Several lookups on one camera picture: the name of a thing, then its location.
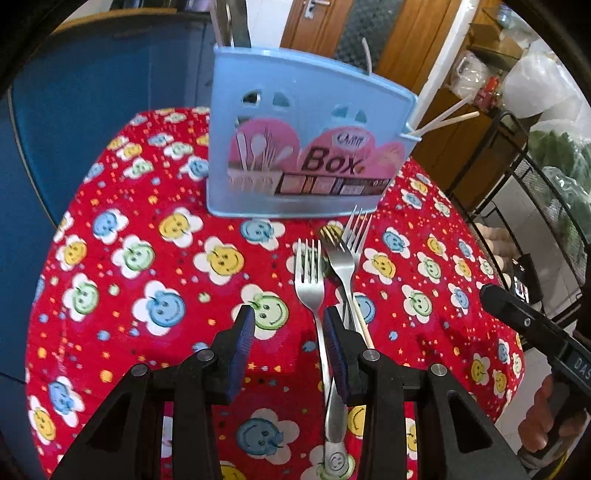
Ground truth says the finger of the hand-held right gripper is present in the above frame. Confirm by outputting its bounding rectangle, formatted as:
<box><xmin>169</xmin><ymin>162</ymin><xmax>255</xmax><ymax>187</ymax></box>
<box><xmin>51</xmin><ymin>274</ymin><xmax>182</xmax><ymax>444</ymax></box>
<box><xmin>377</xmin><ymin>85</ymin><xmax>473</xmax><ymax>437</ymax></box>
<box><xmin>479</xmin><ymin>284</ymin><xmax>572</xmax><ymax>359</ymax></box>

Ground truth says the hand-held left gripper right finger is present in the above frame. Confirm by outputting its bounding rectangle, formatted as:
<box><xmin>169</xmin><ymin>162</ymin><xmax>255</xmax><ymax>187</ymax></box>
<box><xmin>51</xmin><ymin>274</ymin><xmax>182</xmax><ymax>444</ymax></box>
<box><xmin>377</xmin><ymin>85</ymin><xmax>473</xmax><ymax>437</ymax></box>
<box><xmin>322</xmin><ymin>306</ymin><xmax>532</xmax><ymax>480</ymax></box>

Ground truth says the pile of eggs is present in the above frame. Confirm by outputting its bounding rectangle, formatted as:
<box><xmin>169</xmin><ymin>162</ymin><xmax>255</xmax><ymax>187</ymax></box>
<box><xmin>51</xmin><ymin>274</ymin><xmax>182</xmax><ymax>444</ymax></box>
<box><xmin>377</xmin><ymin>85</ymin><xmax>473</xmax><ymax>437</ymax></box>
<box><xmin>475</xmin><ymin>222</ymin><xmax>515</xmax><ymax>289</ymax></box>

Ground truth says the black electronic device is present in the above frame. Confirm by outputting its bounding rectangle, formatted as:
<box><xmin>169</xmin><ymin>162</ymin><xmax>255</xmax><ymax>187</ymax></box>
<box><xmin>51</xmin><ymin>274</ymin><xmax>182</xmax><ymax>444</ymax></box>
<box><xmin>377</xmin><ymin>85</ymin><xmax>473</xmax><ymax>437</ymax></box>
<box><xmin>510</xmin><ymin>254</ymin><xmax>544</xmax><ymax>305</ymax></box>

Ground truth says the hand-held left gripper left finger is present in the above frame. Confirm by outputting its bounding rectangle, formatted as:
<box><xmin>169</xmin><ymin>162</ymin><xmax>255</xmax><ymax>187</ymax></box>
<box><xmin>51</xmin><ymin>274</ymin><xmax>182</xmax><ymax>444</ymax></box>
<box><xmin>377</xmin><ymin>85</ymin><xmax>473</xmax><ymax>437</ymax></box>
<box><xmin>48</xmin><ymin>305</ymin><xmax>257</xmax><ymax>480</ymax></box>

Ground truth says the clear plastic bag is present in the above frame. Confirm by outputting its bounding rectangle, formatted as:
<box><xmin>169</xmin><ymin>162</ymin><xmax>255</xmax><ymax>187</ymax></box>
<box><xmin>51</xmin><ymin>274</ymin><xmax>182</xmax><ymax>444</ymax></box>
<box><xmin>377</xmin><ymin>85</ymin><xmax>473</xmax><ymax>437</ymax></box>
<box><xmin>450</xmin><ymin>51</ymin><xmax>490</xmax><ymax>100</ymax></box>

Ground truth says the blue plastic utensil box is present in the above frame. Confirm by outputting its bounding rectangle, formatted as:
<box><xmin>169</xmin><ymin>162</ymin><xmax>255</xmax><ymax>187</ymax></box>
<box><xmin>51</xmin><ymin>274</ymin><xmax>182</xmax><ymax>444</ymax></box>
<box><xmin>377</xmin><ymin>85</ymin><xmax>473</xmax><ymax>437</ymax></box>
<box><xmin>206</xmin><ymin>45</ymin><xmax>419</xmax><ymax>219</ymax></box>

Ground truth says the wooden side cabinet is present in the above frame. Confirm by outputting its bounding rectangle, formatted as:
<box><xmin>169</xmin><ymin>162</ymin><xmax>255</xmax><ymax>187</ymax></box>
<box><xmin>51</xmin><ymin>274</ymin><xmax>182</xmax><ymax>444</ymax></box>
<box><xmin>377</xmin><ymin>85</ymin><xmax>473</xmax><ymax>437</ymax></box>
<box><xmin>416</xmin><ymin>88</ymin><xmax>522</xmax><ymax>208</ymax></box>

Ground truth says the large white plastic bag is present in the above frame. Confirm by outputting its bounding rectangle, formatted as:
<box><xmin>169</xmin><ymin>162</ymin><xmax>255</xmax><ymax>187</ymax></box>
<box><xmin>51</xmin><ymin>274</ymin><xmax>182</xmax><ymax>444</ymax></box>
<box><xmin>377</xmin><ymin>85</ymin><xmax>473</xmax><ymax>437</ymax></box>
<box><xmin>502</xmin><ymin>41</ymin><xmax>589</xmax><ymax>127</ymax></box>

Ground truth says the gold tinted steel fork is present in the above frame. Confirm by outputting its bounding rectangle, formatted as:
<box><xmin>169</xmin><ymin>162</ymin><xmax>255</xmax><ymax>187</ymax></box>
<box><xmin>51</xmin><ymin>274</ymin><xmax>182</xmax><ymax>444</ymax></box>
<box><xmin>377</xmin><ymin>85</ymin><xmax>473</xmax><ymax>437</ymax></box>
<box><xmin>320</xmin><ymin>225</ymin><xmax>356</xmax><ymax>330</ymax></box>

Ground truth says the black wire rack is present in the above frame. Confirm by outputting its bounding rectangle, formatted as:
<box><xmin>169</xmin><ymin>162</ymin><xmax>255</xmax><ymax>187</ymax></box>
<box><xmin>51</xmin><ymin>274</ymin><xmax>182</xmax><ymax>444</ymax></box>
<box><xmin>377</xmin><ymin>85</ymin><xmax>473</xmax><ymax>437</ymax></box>
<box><xmin>466</xmin><ymin>111</ymin><xmax>591</xmax><ymax>333</ymax></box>

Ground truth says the blue kitchen cabinet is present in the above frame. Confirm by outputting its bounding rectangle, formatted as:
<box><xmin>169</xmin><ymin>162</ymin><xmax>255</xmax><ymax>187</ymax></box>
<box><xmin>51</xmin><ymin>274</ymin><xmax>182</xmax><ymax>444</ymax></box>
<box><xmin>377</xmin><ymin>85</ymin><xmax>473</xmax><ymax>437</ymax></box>
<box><xmin>0</xmin><ymin>14</ymin><xmax>218</xmax><ymax>384</ymax></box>

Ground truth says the red smiley print tablecloth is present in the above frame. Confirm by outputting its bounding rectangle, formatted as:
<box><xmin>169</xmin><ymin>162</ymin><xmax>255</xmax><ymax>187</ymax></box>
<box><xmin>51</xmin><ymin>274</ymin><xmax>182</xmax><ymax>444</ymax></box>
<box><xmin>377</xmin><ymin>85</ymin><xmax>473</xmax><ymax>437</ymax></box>
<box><xmin>25</xmin><ymin>107</ymin><xmax>529</xmax><ymax>480</ymax></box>

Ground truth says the person's right hand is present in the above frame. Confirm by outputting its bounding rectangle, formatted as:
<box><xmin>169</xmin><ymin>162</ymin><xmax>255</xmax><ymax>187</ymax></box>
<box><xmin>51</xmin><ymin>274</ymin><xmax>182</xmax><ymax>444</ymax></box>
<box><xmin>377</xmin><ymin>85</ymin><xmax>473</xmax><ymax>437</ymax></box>
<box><xmin>517</xmin><ymin>375</ymin><xmax>591</xmax><ymax>462</ymax></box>

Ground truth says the wooden door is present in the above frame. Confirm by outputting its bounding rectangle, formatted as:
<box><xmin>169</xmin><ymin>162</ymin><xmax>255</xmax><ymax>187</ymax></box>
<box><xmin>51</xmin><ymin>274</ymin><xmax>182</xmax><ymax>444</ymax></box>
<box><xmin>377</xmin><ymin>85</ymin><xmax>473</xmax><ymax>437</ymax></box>
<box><xmin>281</xmin><ymin>0</ymin><xmax>462</xmax><ymax>93</ymax></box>

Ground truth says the bag of green vegetables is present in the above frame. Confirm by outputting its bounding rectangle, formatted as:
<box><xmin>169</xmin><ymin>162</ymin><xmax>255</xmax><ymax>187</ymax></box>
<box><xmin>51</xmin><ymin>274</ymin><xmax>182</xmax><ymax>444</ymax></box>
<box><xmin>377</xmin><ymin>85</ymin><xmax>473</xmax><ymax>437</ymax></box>
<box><xmin>529</xmin><ymin>130</ymin><xmax>591</xmax><ymax>208</ymax></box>

